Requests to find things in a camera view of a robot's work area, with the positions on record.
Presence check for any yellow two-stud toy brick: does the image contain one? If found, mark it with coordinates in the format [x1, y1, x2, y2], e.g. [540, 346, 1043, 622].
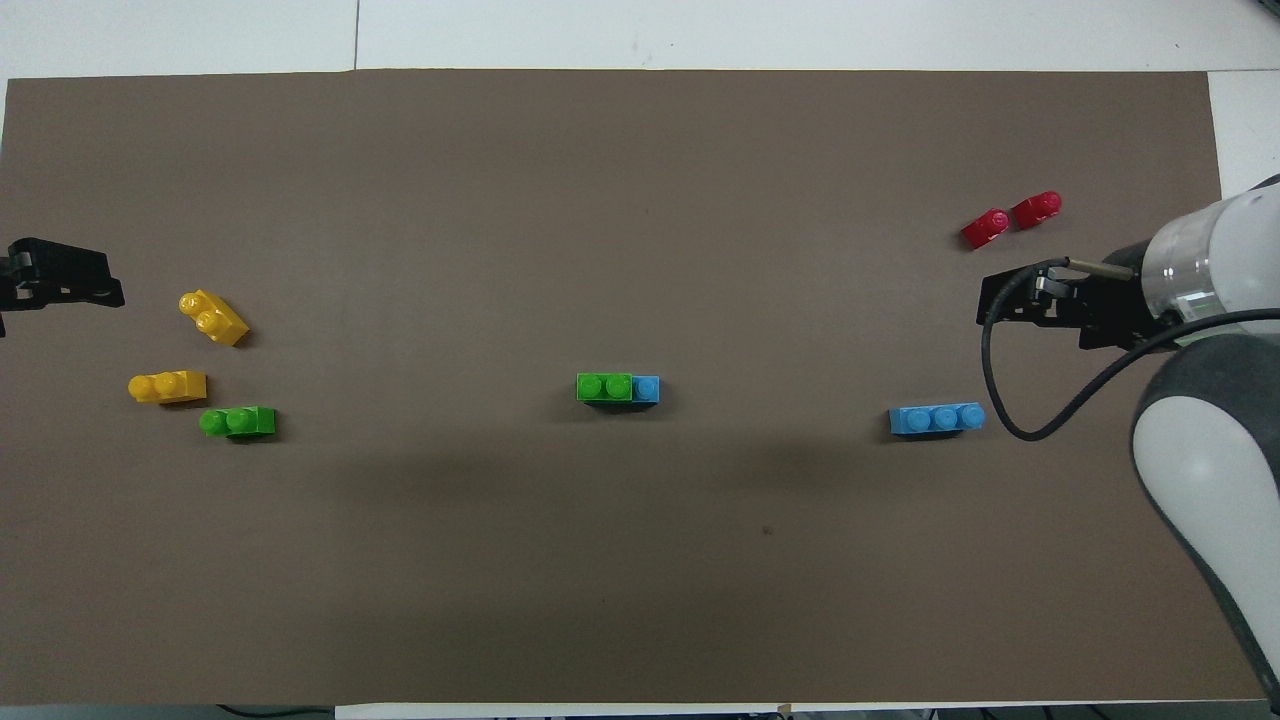
[128, 370, 208, 405]
[178, 290, 250, 348]

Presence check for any black cable beside table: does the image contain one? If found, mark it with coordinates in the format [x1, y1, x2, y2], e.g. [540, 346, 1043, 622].
[215, 703, 336, 719]

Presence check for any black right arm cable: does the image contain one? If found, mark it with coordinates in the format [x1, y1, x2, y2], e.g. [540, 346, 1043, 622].
[980, 256, 1280, 443]

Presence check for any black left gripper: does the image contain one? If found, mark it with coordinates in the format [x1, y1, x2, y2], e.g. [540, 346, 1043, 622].
[0, 238, 126, 336]

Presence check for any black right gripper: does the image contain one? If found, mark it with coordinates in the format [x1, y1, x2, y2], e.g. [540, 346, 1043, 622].
[977, 245, 1181, 352]

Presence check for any brown table mat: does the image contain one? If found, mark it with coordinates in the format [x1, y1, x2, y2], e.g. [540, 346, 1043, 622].
[0, 68, 1271, 707]

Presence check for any green two-stud toy brick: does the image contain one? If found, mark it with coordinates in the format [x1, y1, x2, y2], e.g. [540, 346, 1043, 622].
[576, 372, 635, 404]
[199, 406, 277, 439]

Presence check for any red one-stud toy brick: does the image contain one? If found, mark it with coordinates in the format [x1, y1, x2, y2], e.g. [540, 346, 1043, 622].
[1011, 191, 1063, 230]
[961, 209, 1011, 251]

